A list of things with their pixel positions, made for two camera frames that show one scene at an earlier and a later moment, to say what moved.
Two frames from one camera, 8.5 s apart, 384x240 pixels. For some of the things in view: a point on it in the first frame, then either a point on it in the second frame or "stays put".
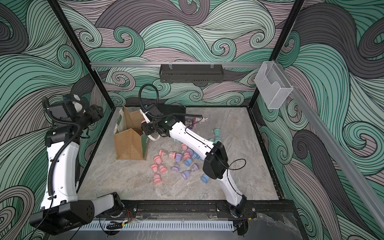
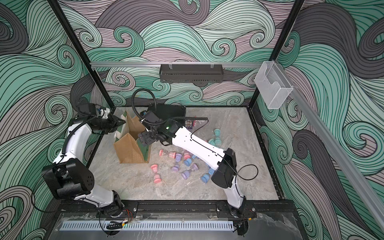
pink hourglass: (157, 178) stays put
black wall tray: (189, 74) stays put
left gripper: (94, 112) -> (115, 124)
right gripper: (146, 126) -> (145, 136)
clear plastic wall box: (273, 84) stays put
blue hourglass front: (204, 178) stays put
